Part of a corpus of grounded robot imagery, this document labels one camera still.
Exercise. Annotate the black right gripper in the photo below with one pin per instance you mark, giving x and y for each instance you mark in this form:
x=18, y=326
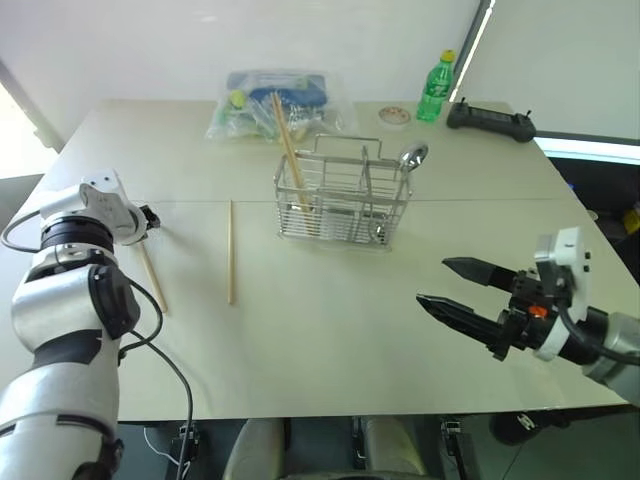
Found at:
x=530, y=320

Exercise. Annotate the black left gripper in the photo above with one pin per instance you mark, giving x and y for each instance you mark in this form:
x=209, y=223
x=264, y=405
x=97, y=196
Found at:
x=149, y=216

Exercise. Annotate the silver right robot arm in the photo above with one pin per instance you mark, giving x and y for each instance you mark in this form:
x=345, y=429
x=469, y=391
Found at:
x=620, y=332

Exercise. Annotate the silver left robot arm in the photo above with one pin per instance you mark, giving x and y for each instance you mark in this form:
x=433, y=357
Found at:
x=60, y=310

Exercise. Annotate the metal spoon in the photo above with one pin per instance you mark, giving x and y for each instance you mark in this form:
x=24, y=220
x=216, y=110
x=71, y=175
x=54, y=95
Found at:
x=414, y=156

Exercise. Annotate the wooden chopstick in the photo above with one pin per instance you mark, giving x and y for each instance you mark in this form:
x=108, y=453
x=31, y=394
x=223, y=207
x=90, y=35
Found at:
x=289, y=145
x=230, y=250
x=156, y=285

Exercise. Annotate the black table clamp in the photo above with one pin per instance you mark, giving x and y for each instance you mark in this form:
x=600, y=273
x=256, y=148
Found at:
x=184, y=440
x=452, y=435

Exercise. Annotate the black rounded shape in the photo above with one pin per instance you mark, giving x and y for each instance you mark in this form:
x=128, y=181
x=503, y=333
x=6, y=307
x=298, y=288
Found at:
x=525, y=427

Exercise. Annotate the clear plastic bag of items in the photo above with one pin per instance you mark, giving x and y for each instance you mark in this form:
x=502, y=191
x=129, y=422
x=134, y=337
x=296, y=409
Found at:
x=280, y=105

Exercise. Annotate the grey rounded shape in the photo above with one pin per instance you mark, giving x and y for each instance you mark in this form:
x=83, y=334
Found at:
x=255, y=450
x=395, y=450

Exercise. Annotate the black remote controller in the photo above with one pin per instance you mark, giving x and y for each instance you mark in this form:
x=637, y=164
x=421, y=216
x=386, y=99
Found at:
x=490, y=120

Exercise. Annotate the yellow object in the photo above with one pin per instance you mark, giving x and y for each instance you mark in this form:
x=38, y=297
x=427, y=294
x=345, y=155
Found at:
x=632, y=220

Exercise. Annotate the small round tape roll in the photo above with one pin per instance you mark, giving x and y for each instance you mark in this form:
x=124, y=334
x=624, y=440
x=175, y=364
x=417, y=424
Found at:
x=394, y=116

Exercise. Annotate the green plastic bottle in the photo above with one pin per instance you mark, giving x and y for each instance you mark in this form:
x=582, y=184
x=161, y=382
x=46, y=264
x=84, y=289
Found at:
x=434, y=92

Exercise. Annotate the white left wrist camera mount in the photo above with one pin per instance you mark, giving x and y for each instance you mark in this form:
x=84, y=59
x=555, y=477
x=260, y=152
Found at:
x=100, y=200

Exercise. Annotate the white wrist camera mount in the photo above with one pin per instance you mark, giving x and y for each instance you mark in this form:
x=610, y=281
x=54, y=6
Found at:
x=100, y=200
x=567, y=250

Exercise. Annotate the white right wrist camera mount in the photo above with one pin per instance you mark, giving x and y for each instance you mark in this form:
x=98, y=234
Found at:
x=567, y=250

